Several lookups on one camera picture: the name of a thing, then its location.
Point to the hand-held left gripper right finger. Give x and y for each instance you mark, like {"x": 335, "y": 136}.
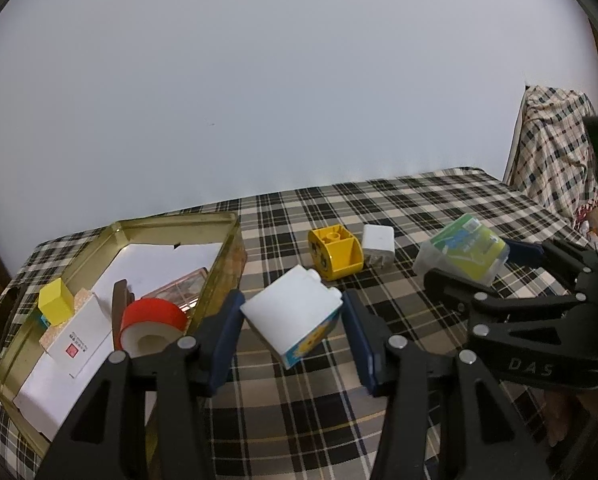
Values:
{"x": 364, "y": 345}

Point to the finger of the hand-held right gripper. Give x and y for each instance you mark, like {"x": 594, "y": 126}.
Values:
{"x": 529, "y": 252}
{"x": 454, "y": 285}

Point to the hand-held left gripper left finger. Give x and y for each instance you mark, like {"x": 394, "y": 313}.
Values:
{"x": 219, "y": 345}

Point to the green clear plastic box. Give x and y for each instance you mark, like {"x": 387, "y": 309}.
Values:
{"x": 464, "y": 250}

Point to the pink clear plastic case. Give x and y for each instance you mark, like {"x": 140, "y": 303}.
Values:
{"x": 179, "y": 290}

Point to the red tape roll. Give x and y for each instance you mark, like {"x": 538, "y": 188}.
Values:
{"x": 154, "y": 315}

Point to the white toy block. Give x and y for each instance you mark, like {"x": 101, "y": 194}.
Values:
{"x": 289, "y": 310}

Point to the gold metal tin tray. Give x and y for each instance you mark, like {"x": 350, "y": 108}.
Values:
{"x": 179, "y": 222}

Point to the white box with red seal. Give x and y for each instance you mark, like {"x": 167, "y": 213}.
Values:
{"x": 79, "y": 342}

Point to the yellow cube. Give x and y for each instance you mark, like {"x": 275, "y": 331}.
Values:
{"x": 56, "y": 302}

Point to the white charger adapter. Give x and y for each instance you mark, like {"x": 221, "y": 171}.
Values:
{"x": 378, "y": 242}

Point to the black white plaid tablecloth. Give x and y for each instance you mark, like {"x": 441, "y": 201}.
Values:
{"x": 304, "y": 410}

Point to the yellow toy block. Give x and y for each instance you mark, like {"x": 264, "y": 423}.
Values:
{"x": 336, "y": 255}

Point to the plaid covered chair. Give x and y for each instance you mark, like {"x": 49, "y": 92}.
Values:
{"x": 554, "y": 150}

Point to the brown wooden piece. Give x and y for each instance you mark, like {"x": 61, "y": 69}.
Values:
{"x": 120, "y": 305}

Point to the teal small block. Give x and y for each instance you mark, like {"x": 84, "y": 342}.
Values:
{"x": 40, "y": 320}

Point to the black flat object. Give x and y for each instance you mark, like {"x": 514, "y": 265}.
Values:
{"x": 6, "y": 315}

